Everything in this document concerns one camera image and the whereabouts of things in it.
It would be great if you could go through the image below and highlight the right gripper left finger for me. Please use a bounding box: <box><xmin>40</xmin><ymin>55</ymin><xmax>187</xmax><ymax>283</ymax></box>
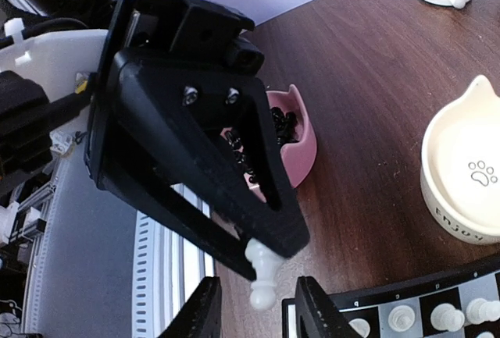
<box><xmin>159</xmin><ymin>276</ymin><xmax>222</xmax><ymax>338</ymax></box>

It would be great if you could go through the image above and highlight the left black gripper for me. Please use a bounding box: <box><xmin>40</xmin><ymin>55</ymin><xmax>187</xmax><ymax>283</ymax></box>
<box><xmin>84</xmin><ymin>0</ymin><xmax>309</xmax><ymax>257</ymax></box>

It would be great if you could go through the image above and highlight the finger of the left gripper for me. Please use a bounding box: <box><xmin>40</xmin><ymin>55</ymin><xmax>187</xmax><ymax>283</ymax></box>
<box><xmin>97</xmin><ymin>173</ymin><xmax>256</xmax><ymax>280</ymax></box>

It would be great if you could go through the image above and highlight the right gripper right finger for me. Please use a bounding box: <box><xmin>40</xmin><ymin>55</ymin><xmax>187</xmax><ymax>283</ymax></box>
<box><xmin>295</xmin><ymin>276</ymin><xmax>360</xmax><ymax>338</ymax></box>

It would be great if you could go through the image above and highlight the white chess pawn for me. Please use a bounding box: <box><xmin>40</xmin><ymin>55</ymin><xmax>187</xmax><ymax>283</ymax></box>
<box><xmin>387</xmin><ymin>305</ymin><xmax>416</xmax><ymax>333</ymax></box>
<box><xmin>245</xmin><ymin>238</ymin><xmax>285</xmax><ymax>311</ymax></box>

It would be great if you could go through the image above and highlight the white chess piece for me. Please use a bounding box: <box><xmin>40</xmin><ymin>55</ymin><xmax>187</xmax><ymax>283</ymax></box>
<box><xmin>466</xmin><ymin>298</ymin><xmax>500</xmax><ymax>325</ymax></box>
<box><xmin>430</xmin><ymin>303</ymin><xmax>465</xmax><ymax>332</ymax></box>
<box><xmin>349</xmin><ymin>318</ymin><xmax>371</xmax><ymax>338</ymax></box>

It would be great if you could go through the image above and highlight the cream cat-ear bowl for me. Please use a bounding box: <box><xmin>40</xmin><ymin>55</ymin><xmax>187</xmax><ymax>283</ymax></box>
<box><xmin>420</xmin><ymin>75</ymin><xmax>499</xmax><ymax>245</ymax></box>

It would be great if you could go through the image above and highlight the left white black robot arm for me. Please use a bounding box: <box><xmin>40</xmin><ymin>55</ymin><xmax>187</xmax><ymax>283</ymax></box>
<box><xmin>1</xmin><ymin>0</ymin><xmax>309</xmax><ymax>281</ymax></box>

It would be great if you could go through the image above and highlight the pile of black chess pieces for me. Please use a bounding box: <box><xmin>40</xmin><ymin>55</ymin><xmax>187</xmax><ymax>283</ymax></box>
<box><xmin>223</xmin><ymin>107</ymin><xmax>298</xmax><ymax>184</ymax></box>

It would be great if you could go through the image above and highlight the pink cat-ear bowl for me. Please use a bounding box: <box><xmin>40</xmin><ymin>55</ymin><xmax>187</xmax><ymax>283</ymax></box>
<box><xmin>220</xmin><ymin>84</ymin><xmax>318</xmax><ymax>202</ymax></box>

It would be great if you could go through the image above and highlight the black white chessboard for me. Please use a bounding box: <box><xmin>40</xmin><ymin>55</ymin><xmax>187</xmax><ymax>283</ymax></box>
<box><xmin>281</xmin><ymin>255</ymin><xmax>500</xmax><ymax>338</ymax></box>

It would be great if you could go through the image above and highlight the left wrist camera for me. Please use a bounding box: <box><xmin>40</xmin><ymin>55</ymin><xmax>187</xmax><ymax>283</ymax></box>
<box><xmin>224</xmin><ymin>37</ymin><xmax>265</xmax><ymax>74</ymax></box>

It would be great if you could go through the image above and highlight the aluminium front rail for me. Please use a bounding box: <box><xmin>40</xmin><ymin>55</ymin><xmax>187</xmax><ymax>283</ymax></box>
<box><xmin>1</xmin><ymin>149</ymin><xmax>214</xmax><ymax>337</ymax></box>

